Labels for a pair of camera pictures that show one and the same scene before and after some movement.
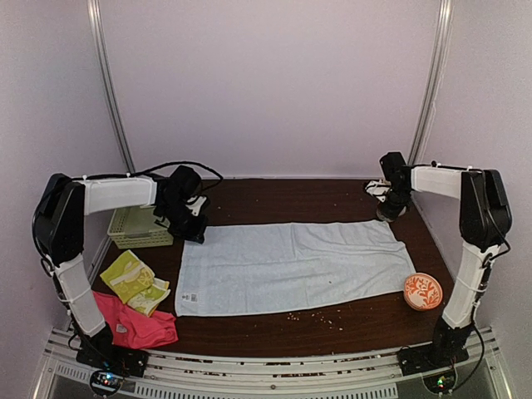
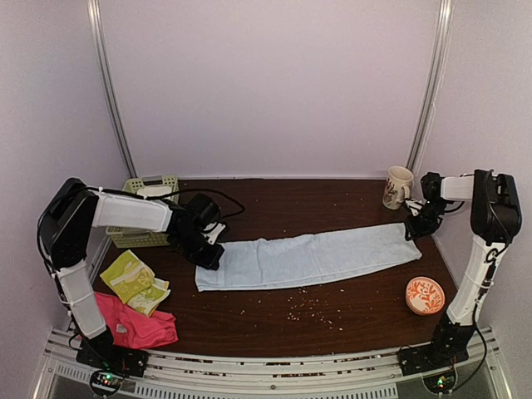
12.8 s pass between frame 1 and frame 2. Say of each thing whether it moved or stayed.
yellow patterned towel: stayed
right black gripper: moved
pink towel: stayed
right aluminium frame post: stayed
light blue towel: moved
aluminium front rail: stayed
